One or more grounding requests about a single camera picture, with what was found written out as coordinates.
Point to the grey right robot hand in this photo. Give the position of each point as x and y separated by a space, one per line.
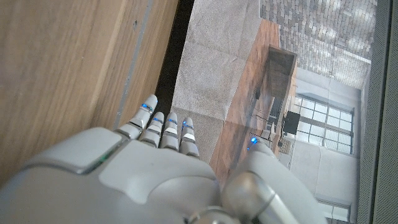
130 180

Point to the grey tape outline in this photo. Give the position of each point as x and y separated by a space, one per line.
133 62

